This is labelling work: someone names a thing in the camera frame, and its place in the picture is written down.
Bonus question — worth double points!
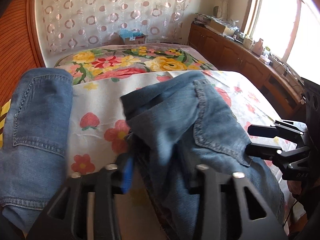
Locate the blue denim jeans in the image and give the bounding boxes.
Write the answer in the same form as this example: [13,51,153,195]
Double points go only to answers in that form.
[1,68,284,239]

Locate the wooden side cabinet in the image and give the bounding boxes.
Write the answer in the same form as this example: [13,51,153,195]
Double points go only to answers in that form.
[188,23,306,122]

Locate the pink bottle on sill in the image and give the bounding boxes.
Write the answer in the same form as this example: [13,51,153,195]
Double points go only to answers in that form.
[252,38,264,56]

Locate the white flower print sheet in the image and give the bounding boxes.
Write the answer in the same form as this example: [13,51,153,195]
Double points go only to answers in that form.
[66,71,295,239]

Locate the white cup on sill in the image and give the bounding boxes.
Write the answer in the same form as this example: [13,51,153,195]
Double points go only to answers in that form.
[243,36,253,50]

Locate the flat box on cabinet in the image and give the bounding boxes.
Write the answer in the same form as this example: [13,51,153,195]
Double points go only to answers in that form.
[208,20,235,36]

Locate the yellow plush toy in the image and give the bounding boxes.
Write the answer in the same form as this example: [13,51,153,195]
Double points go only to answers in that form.
[0,100,11,147]

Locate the floral bed blanket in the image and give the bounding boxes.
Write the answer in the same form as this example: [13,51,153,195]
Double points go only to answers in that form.
[56,43,216,85]

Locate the cardboard box with blue cloth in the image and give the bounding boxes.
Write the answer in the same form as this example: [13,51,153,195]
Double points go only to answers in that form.
[119,29,146,45]

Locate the wooden slatted wardrobe door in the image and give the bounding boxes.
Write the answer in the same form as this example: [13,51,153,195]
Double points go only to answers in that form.
[1,0,45,105]

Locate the circle pattern sheer curtain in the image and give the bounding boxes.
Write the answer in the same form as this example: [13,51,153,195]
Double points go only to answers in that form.
[40,0,190,54]

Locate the window with wooden frame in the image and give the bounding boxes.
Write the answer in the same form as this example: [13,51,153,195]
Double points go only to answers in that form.
[245,0,319,83]

